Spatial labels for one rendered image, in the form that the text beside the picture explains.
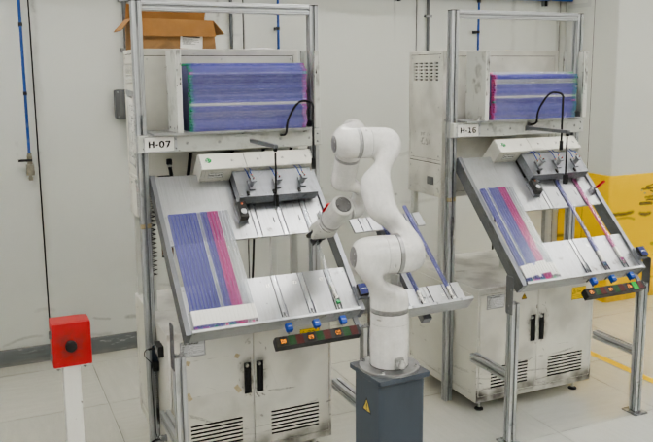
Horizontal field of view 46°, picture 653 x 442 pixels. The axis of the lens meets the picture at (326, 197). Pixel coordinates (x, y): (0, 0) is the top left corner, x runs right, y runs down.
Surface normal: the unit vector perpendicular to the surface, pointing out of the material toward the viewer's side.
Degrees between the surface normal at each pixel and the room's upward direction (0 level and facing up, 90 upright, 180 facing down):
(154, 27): 80
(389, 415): 90
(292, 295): 45
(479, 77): 90
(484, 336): 90
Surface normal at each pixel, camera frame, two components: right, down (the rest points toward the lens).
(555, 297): 0.41, 0.15
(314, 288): 0.29, -0.60
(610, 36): -0.91, 0.07
